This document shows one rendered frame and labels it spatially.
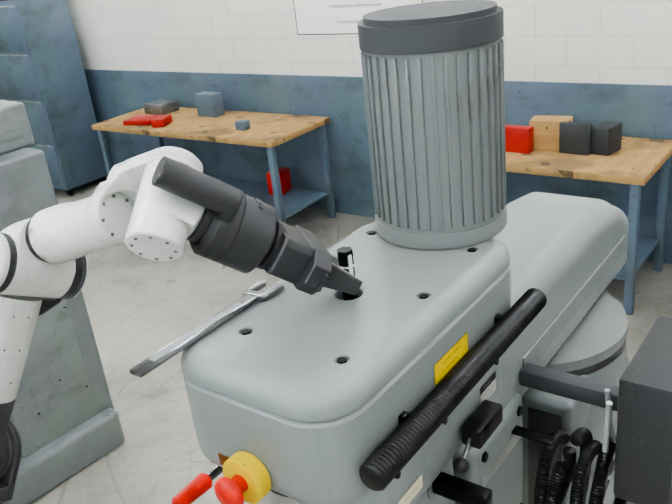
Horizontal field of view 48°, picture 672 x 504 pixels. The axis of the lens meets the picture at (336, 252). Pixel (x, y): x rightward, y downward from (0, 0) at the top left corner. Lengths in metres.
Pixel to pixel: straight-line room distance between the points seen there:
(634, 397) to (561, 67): 4.32
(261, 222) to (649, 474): 0.66
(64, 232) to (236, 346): 0.25
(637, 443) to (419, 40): 0.63
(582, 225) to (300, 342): 0.78
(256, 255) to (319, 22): 5.40
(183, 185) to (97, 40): 7.52
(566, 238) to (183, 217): 0.82
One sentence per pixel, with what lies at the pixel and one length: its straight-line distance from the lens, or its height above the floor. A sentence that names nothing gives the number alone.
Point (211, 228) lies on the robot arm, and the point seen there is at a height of 2.03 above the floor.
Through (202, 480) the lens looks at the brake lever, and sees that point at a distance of 1.00.
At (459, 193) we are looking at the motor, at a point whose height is 1.97.
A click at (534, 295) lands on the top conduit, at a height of 1.81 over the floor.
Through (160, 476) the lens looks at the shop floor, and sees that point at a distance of 3.85.
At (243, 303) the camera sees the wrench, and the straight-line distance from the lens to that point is 0.98.
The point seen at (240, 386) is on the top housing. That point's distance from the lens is 0.84.
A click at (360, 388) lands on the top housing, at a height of 1.88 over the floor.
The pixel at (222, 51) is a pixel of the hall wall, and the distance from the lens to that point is 7.00.
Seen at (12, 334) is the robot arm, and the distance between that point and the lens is 1.07.
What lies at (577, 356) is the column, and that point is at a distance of 1.45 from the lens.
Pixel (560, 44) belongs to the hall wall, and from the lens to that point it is 5.29.
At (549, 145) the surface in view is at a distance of 4.92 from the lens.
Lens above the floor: 2.33
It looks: 24 degrees down
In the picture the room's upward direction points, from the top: 7 degrees counter-clockwise
